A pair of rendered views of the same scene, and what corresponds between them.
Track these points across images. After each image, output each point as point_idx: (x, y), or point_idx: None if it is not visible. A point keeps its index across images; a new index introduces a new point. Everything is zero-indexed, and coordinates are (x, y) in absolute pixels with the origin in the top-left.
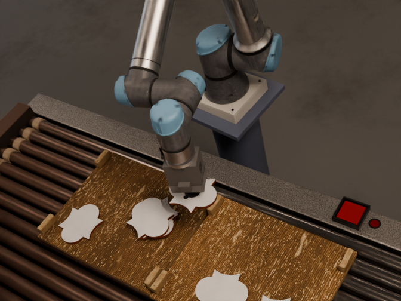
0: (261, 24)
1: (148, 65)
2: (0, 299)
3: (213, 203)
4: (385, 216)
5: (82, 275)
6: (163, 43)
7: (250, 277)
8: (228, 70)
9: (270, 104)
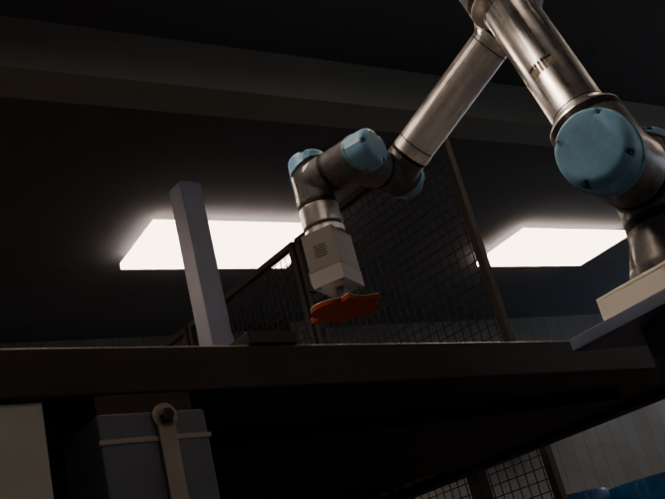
0: (552, 86)
1: (396, 139)
2: None
3: (313, 311)
4: (219, 346)
5: None
6: (423, 115)
7: None
8: (623, 213)
9: (662, 300)
